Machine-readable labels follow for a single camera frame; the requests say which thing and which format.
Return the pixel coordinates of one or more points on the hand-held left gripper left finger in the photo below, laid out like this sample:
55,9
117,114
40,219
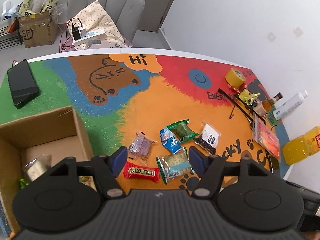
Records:
119,161

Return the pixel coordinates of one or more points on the clear cracker snack packet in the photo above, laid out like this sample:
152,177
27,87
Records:
176,166

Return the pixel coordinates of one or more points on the dark green smartphone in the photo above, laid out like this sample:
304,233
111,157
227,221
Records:
22,85

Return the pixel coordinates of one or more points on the panda print neck pillow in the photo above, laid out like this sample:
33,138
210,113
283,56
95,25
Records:
51,0

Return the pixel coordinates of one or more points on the brown cardboard box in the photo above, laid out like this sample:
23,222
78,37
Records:
50,127

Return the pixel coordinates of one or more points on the black shoe rack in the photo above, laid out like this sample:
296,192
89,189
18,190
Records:
8,38

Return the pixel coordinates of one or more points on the white spray bottle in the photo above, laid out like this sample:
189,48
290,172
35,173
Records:
290,105

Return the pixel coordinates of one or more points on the dark green snack packet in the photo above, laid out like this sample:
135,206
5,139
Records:
182,131

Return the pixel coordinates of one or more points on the white wall socket cover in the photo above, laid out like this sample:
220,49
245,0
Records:
271,37
298,32

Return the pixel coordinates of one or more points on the yellow clip toy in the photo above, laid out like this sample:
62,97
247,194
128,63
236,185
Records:
248,97

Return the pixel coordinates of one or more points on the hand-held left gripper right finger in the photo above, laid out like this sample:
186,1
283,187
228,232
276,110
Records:
197,161

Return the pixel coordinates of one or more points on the white black snack packet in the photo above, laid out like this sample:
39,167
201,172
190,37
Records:
208,137

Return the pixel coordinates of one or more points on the cream pastry snack packet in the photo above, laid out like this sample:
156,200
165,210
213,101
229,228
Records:
36,168

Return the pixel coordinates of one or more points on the red bar snack packet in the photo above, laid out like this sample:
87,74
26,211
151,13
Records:
141,172

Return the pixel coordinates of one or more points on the grey chair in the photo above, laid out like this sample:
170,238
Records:
120,2

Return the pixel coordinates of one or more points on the small amber glass bottle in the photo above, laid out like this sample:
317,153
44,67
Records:
265,105

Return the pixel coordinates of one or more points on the black charger plug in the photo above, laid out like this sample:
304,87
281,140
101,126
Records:
75,32

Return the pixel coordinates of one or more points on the grey door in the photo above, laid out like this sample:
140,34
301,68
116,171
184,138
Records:
160,2

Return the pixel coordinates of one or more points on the short black stick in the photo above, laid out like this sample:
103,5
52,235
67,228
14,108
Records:
232,108

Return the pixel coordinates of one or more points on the yellow tape roll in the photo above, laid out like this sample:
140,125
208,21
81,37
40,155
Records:
235,78

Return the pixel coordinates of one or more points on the purple snack packet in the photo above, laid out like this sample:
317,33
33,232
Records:
141,146

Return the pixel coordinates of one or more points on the blue snack packet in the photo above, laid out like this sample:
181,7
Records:
170,142

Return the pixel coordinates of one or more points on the orange juice bottle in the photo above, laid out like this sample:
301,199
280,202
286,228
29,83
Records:
302,147

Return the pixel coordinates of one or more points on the colourful cartoon table mat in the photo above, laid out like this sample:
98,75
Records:
150,100

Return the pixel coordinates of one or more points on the long black rod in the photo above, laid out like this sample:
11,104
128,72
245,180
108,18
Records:
237,103

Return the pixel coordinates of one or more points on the white blue plastic bag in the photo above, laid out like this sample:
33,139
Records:
8,11

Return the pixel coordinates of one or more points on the taped logo cardboard box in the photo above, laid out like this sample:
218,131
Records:
37,32

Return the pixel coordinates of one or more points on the white power strip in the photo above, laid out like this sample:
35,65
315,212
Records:
93,35

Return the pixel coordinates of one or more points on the black remote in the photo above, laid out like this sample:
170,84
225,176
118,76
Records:
274,166

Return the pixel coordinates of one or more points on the dotted beige cushion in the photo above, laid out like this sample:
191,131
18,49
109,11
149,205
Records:
100,15

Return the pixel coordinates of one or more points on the red booklet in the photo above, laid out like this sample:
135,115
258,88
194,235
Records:
267,137

